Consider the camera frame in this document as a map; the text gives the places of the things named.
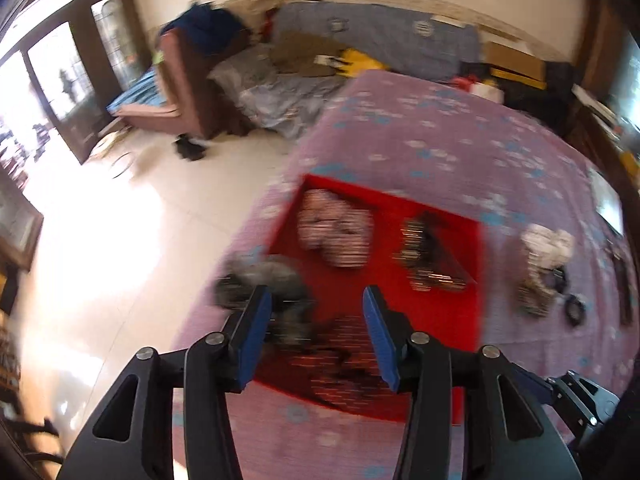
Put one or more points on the wooden glass door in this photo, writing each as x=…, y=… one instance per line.
x=107, y=35

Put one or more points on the dark glass pane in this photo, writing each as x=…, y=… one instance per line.
x=627, y=75

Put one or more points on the black mesh scrunchie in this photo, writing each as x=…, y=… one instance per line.
x=270, y=275

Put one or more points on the olive garment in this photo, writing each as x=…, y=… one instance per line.
x=300, y=52

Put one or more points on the white dotted scrunchie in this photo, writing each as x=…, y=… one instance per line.
x=352, y=245

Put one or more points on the black bag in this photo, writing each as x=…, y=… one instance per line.
x=530, y=97

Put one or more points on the red polka dot bow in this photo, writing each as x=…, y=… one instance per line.
x=335, y=360

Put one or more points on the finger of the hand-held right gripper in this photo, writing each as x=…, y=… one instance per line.
x=575, y=395

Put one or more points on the black boots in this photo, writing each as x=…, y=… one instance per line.
x=189, y=148

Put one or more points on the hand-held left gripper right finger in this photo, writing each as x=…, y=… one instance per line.
x=380, y=342

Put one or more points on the yellow bag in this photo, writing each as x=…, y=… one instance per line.
x=361, y=62

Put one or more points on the dark blue clothing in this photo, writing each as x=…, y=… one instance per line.
x=210, y=25

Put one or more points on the beige garment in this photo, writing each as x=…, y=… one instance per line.
x=257, y=15

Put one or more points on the red tray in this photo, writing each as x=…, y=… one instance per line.
x=450, y=310

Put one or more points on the purple floral tablecloth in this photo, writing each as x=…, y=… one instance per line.
x=450, y=135

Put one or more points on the red plaid scrunchie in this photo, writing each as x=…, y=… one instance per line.
x=320, y=215

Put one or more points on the black feather hair clip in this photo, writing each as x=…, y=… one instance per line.
x=432, y=240

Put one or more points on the white paper sheets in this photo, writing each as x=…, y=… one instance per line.
x=607, y=202

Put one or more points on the cream scrunchie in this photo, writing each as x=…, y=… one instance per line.
x=545, y=245

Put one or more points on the yellow flat box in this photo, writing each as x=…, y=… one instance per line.
x=517, y=75

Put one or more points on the blue plaid sofa cover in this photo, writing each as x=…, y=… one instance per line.
x=380, y=35

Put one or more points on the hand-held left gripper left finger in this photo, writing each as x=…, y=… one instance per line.
x=255, y=332

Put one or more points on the wooden sideboard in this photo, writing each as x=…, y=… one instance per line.
x=585, y=127

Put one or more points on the grey bedding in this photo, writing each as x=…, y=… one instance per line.
x=265, y=92

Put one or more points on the leaning framed picture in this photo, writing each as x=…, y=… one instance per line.
x=17, y=225

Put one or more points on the cardboard box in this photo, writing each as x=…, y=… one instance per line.
x=515, y=57

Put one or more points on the brown sofa chair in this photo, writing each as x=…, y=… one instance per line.
x=187, y=85

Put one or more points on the blue mattress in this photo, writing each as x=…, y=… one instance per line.
x=135, y=92

